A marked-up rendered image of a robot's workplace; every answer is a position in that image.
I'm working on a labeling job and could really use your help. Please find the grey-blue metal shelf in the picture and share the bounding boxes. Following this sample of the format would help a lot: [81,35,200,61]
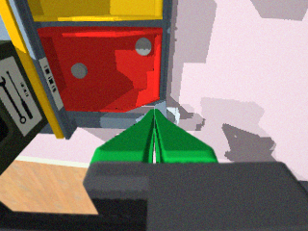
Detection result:
[9,0,180,140]

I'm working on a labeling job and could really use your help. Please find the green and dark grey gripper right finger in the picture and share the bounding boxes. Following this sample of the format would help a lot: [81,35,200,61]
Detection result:
[154,109,218,163]

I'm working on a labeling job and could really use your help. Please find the yellow flat bar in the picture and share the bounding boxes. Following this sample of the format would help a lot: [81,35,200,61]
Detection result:
[0,0,64,139]

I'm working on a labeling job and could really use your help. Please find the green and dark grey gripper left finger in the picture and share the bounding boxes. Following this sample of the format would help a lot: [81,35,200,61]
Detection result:
[90,109,154,164]

